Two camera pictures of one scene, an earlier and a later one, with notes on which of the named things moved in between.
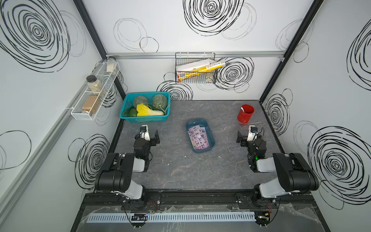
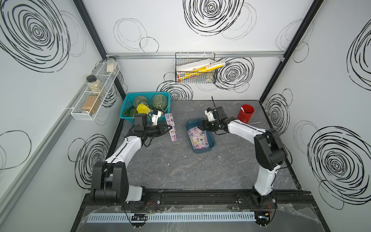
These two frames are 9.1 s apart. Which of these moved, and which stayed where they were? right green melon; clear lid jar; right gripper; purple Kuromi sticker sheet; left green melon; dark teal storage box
Moved: right gripper; purple Kuromi sticker sheet
Stayed: dark teal storage box; clear lid jar; left green melon; right green melon
